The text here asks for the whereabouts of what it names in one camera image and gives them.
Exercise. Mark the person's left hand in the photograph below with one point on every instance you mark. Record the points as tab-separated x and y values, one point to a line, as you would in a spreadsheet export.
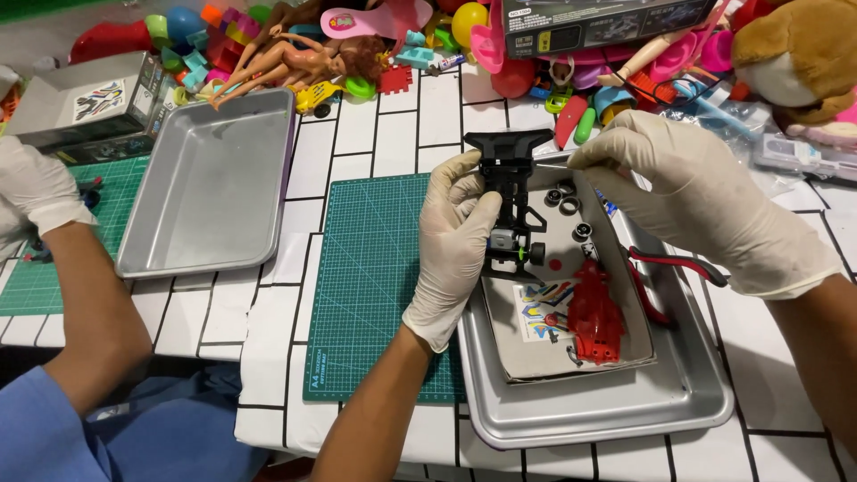
448	268

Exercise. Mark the person's right hand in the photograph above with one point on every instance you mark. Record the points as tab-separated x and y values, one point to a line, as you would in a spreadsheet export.
703	194

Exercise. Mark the black toy car chassis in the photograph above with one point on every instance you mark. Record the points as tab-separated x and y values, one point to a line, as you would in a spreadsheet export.
509	167

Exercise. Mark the metal tweezers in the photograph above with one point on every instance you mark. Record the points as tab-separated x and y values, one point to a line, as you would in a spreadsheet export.
552	160

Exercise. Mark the green cutting mat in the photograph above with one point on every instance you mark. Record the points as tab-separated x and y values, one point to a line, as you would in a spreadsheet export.
40	294
365	281

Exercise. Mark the colourful sticker sheet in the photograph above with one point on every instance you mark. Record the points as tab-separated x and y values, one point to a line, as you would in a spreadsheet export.
99	100
535	304

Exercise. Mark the small blue white tube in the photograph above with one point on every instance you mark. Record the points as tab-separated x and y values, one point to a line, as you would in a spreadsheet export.
606	204

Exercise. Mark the grey cardboard box lid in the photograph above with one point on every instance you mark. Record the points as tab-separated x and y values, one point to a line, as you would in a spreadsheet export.
535	358

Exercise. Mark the white black-lined tablecloth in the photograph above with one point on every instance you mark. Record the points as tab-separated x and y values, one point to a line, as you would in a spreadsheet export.
388	134

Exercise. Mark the red toy car body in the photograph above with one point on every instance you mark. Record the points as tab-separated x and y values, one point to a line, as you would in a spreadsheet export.
592	314

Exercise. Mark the brown plush toy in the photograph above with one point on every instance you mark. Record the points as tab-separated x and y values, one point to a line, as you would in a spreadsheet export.
797	53

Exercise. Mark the red puzzle block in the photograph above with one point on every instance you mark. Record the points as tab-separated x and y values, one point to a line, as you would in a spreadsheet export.
395	79

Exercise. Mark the dark toy kit box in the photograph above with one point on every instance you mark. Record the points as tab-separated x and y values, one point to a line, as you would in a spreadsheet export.
602	23

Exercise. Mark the silver metal tray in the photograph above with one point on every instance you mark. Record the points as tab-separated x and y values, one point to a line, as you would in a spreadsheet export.
207	187
602	408

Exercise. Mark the yellow toy car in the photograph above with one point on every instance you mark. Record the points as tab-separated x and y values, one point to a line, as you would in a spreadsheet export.
314	97

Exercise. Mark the bare plastic doll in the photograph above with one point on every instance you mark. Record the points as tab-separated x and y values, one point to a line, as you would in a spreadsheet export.
301	60

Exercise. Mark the heap of colourful toys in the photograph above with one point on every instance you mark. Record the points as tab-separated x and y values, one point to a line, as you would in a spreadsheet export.
234	33

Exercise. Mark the dark toy car part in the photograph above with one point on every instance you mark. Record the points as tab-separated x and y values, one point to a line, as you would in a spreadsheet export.
90	194

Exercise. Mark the grey toy kit box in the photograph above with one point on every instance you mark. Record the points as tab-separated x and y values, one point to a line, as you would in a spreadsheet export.
60	114

